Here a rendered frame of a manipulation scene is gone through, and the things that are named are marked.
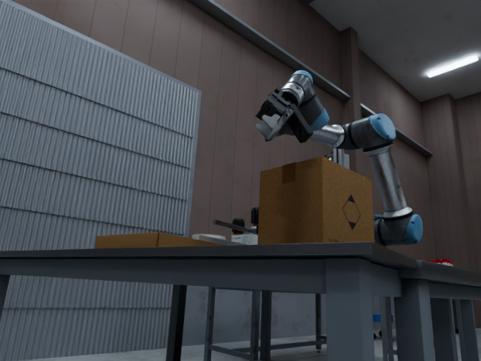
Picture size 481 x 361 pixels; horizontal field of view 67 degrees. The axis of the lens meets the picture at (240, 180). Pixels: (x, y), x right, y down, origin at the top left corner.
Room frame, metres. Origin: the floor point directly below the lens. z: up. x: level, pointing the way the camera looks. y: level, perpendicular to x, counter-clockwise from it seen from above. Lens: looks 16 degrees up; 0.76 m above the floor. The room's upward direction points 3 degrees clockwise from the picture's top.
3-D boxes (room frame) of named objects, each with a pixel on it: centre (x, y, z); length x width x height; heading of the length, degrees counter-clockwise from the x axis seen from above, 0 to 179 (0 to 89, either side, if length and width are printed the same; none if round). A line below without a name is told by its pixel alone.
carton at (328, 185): (1.15, -0.25, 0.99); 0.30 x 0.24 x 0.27; 134
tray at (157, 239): (1.09, 0.21, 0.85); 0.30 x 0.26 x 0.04; 144
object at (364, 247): (1.85, -0.23, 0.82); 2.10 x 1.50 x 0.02; 144
